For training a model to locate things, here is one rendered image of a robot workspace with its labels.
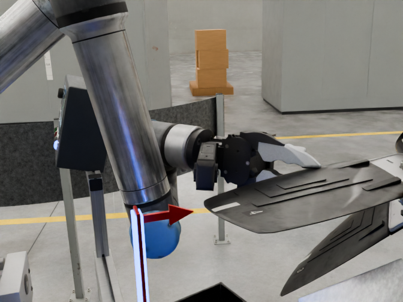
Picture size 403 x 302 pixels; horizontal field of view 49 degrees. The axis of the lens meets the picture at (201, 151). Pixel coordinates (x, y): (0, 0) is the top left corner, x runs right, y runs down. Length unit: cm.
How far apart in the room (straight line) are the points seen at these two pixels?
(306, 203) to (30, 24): 49
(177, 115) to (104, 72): 181
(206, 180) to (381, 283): 26
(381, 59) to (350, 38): 58
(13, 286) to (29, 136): 149
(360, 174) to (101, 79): 36
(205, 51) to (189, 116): 611
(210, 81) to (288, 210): 815
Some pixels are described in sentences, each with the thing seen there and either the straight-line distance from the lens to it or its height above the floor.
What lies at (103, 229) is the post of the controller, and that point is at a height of 93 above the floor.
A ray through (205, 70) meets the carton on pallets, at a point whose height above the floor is 48.
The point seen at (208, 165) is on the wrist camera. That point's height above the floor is 120.
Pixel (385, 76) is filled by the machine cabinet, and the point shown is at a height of 51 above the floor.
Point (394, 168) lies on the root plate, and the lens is 63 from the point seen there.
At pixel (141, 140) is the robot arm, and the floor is 122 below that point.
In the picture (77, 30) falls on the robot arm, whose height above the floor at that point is 138.
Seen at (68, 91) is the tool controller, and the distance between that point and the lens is 101.
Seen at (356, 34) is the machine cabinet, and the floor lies 114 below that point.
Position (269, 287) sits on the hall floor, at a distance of 250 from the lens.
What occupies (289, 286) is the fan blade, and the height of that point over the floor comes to 94.
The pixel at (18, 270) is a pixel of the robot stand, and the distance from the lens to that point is 82.
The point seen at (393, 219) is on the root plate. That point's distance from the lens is 73.
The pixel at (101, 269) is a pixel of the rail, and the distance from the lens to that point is 104.
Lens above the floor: 138
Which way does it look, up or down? 16 degrees down
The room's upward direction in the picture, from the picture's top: 2 degrees counter-clockwise
